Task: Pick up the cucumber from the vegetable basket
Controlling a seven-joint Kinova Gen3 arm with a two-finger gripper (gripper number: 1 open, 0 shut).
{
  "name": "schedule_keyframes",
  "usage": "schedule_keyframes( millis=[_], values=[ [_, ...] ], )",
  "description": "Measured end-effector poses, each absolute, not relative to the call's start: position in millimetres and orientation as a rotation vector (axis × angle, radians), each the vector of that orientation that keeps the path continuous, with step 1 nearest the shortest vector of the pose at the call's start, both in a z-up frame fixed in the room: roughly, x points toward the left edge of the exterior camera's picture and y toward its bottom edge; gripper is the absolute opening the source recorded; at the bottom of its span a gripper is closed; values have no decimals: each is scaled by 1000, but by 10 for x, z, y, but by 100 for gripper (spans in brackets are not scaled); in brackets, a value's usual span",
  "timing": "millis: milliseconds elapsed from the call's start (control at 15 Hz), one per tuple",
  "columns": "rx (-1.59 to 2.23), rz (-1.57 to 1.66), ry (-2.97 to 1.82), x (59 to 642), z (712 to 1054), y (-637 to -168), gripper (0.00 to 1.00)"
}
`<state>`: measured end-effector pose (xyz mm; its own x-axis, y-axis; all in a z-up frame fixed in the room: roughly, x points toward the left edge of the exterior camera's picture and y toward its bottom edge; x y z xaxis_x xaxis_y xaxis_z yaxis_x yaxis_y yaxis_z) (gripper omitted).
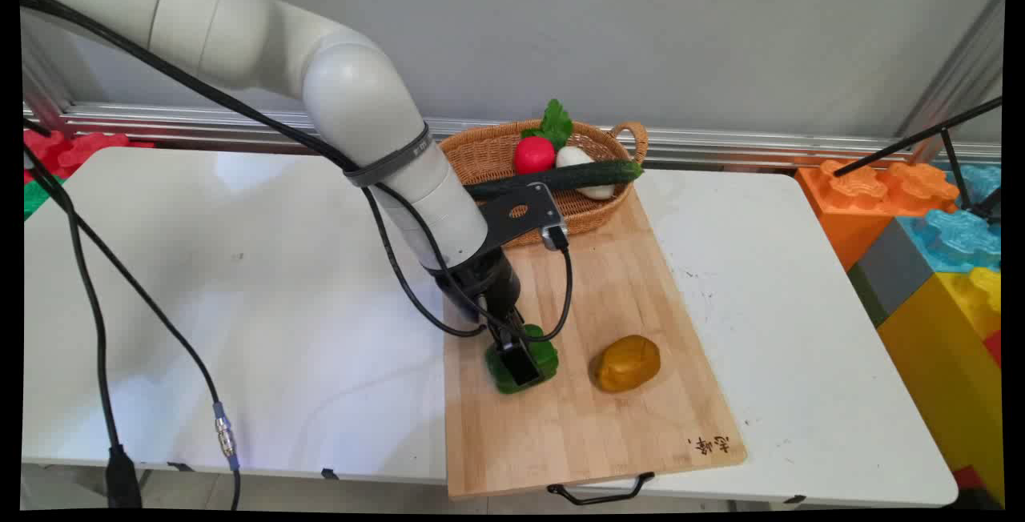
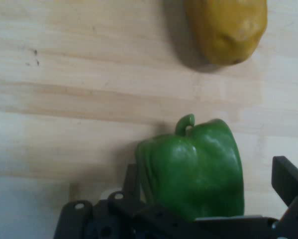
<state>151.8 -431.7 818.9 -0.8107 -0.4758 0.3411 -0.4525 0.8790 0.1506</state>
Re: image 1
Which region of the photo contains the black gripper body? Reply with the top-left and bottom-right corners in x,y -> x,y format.
432,246 -> 523,335

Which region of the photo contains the green toy bell pepper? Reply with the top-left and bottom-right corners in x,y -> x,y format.
484,323 -> 560,395

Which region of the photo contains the dark green toy cucumber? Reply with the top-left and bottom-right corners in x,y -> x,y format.
463,159 -> 645,203

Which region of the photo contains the brown toy potato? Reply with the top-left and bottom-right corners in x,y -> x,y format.
591,335 -> 662,393

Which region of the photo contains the wooden cutting board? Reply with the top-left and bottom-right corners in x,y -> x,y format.
442,184 -> 748,500

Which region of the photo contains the woven wicker basket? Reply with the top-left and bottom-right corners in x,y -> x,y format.
437,120 -> 649,249

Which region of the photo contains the red radish with green leaves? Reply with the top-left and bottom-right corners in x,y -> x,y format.
513,99 -> 574,176

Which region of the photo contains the orange foam block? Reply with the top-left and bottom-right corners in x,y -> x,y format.
794,159 -> 960,271

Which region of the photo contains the grey foam block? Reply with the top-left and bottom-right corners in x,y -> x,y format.
847,218 -> 934,327

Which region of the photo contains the black tripod stand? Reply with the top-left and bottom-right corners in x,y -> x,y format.
833,98 -> 1003,223

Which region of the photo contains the blue foam block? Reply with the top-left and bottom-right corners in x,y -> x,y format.
895,162 -> 1003,273

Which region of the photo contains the green foam piece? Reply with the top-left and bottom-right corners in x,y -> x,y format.
22,178 -> 73,220

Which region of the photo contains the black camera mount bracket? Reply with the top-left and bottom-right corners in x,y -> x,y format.
476,183 -> 565,255

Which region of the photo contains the black camera usb cable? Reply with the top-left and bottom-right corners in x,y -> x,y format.
512,243 -> 576,344

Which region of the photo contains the grey cable strap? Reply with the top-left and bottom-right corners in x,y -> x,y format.
343,123 -> 433,188

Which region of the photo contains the black metal board handle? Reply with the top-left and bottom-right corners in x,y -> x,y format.
547,472 -> 656,505

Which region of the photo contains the aluminium frame rail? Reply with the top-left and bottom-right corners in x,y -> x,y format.
24,102 -> 1002,171

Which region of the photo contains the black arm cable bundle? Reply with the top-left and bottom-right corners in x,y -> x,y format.
18,0 -> 489,339

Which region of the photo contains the black cable with silver connector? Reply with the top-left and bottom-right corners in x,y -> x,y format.
24,118 -> 243,512

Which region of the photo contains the thick black hanging cable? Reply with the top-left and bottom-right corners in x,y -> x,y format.
22,142 -> 143,509

